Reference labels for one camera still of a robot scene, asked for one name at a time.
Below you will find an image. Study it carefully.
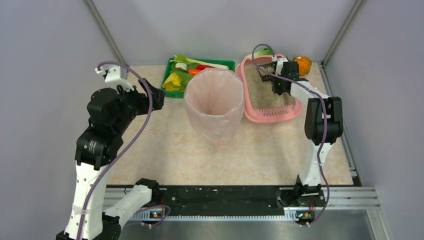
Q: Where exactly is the red toy chili pepper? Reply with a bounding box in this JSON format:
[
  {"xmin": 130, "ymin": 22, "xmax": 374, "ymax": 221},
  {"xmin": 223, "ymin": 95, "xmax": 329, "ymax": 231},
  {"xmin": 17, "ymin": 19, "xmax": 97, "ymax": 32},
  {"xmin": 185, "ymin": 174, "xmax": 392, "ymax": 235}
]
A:
[{"xmin": 196, "ymin": 64, "xmax": 214, "ymax": 71}]

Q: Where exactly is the toy pineapple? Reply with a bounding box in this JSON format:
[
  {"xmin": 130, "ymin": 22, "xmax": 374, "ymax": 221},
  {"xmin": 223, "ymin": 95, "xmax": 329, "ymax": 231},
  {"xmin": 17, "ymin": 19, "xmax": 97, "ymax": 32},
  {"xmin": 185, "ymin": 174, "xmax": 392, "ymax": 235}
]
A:
[{"xmin": 293, "ymin": 56, "xmax": 312, "ymax": 76}]

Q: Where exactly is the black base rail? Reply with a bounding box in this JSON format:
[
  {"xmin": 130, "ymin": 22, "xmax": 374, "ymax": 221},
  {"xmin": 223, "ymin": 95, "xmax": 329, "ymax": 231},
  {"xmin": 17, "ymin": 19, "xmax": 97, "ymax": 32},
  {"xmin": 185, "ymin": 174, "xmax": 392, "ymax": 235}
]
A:
[{"xmin": 114, "ymin": 184, "xmax": 327, "ymax": 220}]

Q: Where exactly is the yellow toy leaf vegetable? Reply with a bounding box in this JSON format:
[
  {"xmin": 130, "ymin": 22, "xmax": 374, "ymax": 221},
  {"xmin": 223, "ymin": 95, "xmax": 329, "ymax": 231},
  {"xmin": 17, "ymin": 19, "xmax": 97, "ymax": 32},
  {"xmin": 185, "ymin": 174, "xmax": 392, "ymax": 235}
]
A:
[{"xmin": 162, "ymin": 72, "xmax": 184, "ymax": 92}]

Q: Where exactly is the orange toy carrot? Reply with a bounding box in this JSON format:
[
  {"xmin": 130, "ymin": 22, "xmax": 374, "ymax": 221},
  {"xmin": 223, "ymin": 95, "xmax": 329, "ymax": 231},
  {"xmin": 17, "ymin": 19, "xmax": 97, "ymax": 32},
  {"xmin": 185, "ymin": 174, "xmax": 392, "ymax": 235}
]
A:
[{"xmin": 187, "ymin": 68, "xmax": 201, "ymax": 76}]

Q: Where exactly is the black slotted litter scoop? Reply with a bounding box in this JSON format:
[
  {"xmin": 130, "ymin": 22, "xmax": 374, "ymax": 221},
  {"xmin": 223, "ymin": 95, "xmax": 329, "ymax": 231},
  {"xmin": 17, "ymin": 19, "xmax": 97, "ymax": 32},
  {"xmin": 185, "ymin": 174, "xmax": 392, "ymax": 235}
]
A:
[{"xmin": 258, "ymin": 62, "xmax": 276, "ymax": 82}]

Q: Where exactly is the toy cabbage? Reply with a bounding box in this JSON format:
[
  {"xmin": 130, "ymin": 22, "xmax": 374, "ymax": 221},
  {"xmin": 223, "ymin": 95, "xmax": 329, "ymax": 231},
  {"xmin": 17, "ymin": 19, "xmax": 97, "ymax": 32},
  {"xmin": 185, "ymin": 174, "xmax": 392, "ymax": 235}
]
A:
[{"xmin": 245, "ymin": 47, "xmax": 274, "ymax": 58}]

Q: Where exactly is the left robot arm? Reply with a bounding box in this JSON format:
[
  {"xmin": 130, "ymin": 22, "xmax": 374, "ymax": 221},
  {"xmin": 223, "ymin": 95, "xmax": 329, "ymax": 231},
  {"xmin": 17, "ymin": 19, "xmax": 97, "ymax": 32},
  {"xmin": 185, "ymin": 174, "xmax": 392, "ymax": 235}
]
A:
[{"xmin": 56, "ymin": 78, "xmax": 166, "ymax": 240}]

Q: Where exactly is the green plastic tray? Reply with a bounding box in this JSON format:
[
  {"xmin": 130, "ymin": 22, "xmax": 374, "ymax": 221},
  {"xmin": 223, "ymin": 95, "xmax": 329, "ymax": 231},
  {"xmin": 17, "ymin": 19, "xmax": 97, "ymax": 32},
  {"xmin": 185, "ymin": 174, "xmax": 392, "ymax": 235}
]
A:
[{"xmin": 161, "ymin": 54, "xmax": 235, "ymax": 99}]

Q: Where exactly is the green toy leaf vegetable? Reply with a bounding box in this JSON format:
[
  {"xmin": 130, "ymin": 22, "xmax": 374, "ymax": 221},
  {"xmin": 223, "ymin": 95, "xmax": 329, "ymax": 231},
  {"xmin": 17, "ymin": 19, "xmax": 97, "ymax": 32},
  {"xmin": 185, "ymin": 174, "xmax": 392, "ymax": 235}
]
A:
[{"xmin": 170, "ymin": 64, "xmax": 194, "ymax": 90}]

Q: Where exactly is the pink litter box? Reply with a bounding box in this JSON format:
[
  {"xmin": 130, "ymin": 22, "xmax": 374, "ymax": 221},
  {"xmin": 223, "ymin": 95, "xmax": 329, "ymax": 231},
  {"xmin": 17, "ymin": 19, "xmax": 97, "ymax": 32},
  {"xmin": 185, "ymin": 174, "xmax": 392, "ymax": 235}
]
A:
[{"xmin": 235, "ymin": 57, "xmax": 303, "ymax": 124}]

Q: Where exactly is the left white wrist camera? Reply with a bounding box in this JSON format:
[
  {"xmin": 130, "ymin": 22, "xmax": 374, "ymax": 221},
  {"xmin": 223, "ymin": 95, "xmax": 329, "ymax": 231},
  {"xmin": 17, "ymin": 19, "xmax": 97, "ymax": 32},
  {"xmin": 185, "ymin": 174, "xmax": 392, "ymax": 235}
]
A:
[{"xmin": 95, "ymin": 64, "xmax": 135, "ymax": 92}]

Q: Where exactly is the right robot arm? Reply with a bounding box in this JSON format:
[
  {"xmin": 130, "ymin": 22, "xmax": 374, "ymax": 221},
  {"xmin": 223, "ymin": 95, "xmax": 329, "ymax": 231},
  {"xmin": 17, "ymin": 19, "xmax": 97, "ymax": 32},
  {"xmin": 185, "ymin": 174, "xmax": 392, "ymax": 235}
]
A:
[{"xmin": 272, "ymin": 57, "xmax": 343, "ymax": 198}]

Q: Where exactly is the white toy leek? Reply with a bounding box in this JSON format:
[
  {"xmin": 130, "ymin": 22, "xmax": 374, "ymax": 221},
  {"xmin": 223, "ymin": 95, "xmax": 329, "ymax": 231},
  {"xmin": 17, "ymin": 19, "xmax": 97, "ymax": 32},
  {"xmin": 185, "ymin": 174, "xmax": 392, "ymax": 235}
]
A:
[{"xmin": 169, "ymin": 53, "xmax": 235, "ymax": 70}]

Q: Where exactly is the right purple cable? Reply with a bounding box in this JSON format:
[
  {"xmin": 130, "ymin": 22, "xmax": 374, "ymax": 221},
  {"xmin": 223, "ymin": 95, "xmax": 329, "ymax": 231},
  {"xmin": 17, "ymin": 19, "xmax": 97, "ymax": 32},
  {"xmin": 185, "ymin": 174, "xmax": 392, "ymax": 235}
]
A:
[{"xmin": 251, "ymin": 43, "xmax": 331, "ymax": 228}]

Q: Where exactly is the cat litter sand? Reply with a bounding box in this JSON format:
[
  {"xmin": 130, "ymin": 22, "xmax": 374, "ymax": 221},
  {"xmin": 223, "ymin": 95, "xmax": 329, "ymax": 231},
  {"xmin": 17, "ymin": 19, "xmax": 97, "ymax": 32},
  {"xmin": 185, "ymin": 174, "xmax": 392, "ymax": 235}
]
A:
[{"xmin": 244, "ymin": 65, "xmax": 295, "ymax": 109}]

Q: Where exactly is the pink plastic trash bag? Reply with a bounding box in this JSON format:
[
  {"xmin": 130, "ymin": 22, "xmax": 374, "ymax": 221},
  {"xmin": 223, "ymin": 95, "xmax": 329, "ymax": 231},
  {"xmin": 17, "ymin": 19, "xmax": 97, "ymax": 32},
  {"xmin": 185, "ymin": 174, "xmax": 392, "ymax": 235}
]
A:
[{"xmin": 183, "ymin": 68, "xmax": 245, "ymax": 147}]

